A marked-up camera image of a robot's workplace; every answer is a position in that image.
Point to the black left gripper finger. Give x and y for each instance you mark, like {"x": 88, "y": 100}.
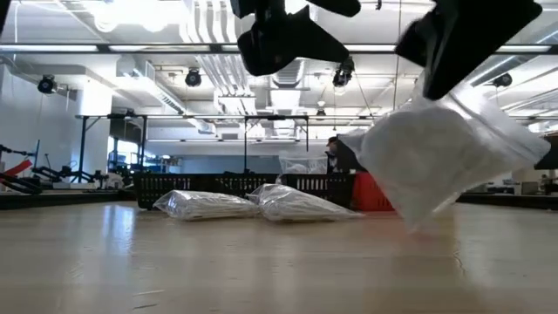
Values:
{"x": 287, "y": 48}

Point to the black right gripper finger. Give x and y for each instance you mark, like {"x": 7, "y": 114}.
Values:
{"x": 475, "y": 39}
{"x": 416, "y": 41}

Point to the black background robot arm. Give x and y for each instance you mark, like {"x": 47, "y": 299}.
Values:
{"x": 56, "y": 173}

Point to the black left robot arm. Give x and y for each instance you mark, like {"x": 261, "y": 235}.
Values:
{"x": 2, "y": 11}

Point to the black ceiling spotlight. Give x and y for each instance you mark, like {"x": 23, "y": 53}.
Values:
{"x": 193, "y": 78}
{"x": 503, "y": 80}
{"x": 46, "y": 84}

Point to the person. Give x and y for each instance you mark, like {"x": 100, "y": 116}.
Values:
{"x": 330, "y": 150}

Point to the black slotted plastic basket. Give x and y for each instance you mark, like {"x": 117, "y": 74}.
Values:
{"x": 322, "y": 185}
{"x": 209, "y": 183}

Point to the red slotted plastic basket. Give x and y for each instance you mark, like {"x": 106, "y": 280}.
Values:
{"x": 370, "y": 194}

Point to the red bar on background rig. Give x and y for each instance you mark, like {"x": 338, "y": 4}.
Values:
{"x": 19, "y": 167}

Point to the black overhead camera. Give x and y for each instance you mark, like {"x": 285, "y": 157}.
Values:
{"x": 344, "y": 72}

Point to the black background frame stand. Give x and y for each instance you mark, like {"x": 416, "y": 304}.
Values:
{"x": 83, "y": 144}

